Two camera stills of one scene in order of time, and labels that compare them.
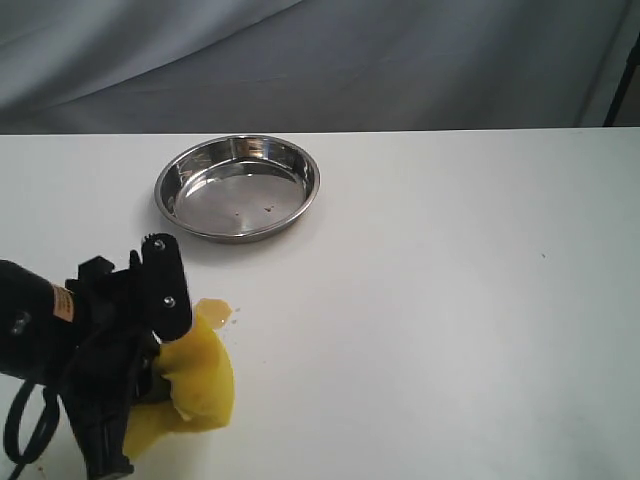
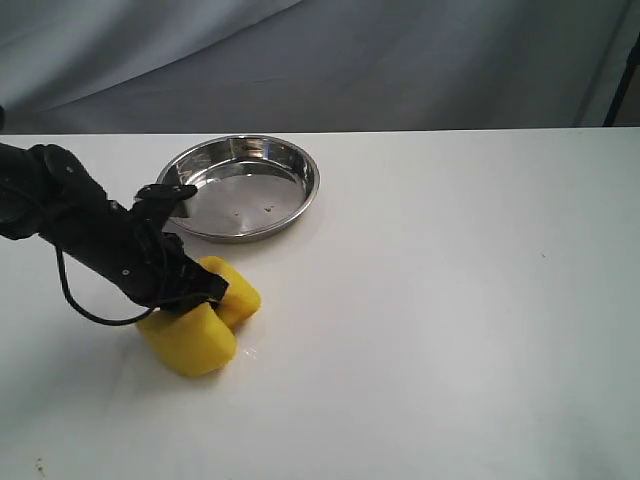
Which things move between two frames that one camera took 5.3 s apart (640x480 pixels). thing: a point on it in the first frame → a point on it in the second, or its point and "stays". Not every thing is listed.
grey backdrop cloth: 252,66 stays
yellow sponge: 197,366 → 201,340
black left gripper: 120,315 → 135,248
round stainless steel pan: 236,188 stays
